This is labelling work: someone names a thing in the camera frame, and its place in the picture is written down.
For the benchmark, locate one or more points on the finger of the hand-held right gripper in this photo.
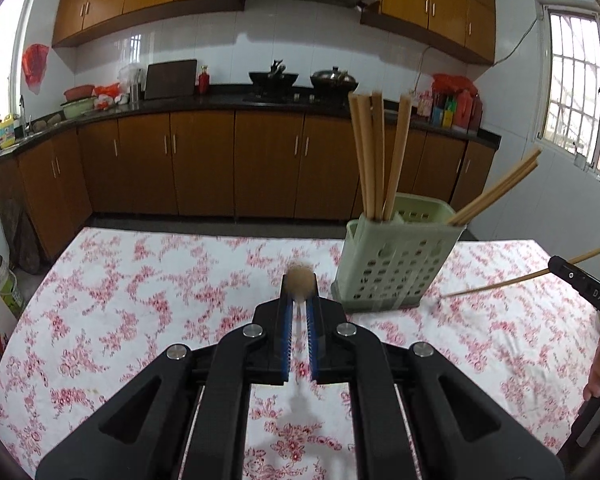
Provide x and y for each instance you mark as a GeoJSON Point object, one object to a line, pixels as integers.
{"type": "Point", "coordinates": [587, 290]}

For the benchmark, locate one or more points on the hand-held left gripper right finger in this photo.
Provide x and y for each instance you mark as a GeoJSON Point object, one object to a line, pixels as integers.
{"type": "Point", "coordinates": [314, 340]}

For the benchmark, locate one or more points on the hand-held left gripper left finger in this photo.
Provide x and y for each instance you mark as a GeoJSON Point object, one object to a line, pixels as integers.
{"type": "Point", "coordinates": [286, 340]}

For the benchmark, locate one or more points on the green perforated utensil holder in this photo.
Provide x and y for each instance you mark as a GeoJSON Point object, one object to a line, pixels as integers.
{"type": "Point", "coordinates": [395, 265]}

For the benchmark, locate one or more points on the person's right hand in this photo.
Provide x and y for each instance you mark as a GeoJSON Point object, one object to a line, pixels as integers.
{"type": "Point", "coordinates": [597, 375]}

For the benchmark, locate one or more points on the red floral tablecloth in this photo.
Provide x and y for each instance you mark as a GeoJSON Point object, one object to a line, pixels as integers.
{"type": "Point", "coordinates": [130, 285]}

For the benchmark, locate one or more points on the wooden base cabinets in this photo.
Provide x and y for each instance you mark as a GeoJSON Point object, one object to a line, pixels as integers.
{"type": "Point", "coordinates": [200, 160]}

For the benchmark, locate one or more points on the barred window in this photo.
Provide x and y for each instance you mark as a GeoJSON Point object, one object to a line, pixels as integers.
{"type": "Point", "coordinates": [580, 85]}

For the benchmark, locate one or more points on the pile of red packages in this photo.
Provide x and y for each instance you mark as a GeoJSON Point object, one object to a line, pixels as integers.
{"type": "Point", "coordinates": [455, 105]}

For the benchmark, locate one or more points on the gas stove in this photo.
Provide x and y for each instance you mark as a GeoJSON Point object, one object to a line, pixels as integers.
{"type": "Point", "coordinates": [295, 97]}

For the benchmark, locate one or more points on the black kitchen countertop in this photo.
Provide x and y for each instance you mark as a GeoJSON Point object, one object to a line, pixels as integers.
{"type": "Point", "coordinates": [220, 100]}

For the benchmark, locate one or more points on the black wok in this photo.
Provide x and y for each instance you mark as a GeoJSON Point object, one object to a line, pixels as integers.
{"type": "Point", "coordinates": [275, 80]}

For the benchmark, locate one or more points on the lidded dark pan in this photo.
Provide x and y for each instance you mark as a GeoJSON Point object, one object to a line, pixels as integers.
{"type": "Point", "coordinates": [335, 80]}

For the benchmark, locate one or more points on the red bottle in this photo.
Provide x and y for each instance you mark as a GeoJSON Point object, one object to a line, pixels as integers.
{"type": "Point", "coordinates": [204, 82]}

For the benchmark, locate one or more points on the dark cutting board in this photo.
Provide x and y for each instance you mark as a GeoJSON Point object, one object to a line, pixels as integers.
{"type": "Point", "coordinates": [170, 80]}

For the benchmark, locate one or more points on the white green bucket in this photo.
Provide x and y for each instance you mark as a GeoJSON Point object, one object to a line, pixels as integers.
{"type": "Point", "coordinates": [5, 285]}

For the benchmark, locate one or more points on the dark sack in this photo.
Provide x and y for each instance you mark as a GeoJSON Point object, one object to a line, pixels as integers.
{"type": "Point", "coordinates": [20, 230]}

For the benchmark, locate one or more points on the steel cup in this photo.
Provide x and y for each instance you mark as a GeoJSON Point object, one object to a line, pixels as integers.
{"type": "Point", "coordinates": [135, 92]}

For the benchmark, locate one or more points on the orange plastic bag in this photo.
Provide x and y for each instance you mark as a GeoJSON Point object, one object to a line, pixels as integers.
{"type": "Point", "coordinates": [107, 92]}

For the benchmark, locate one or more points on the white plastic bag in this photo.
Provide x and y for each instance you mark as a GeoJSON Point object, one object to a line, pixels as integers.
{"type": "Point", "coordinates": [127, 75]}

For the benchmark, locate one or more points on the green basin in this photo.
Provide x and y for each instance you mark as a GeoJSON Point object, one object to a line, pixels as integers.
{"type": "Point", "coordinates": [79, 110]}

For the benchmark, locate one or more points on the red basin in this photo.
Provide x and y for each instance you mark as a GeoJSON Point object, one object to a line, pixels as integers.
{"type": "Point", "coordinates": [79, 93]}

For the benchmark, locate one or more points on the yellow detergent bottle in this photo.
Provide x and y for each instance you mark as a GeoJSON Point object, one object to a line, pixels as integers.
{"type": "Point", "coordinates": [8, 135]}

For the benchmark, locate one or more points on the sink faucet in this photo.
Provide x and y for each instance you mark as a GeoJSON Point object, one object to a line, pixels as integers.
{"type": "Point", "coordinates": [24, 115]}

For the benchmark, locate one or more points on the red hanging plastic bag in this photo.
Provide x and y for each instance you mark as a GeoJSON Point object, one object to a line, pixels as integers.
{"type": "Point", "coordinates": [35, 65]}

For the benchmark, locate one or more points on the bright window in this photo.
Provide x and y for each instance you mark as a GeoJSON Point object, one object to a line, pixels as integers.
{"type": "Point", "coordinates": [7, 50]}

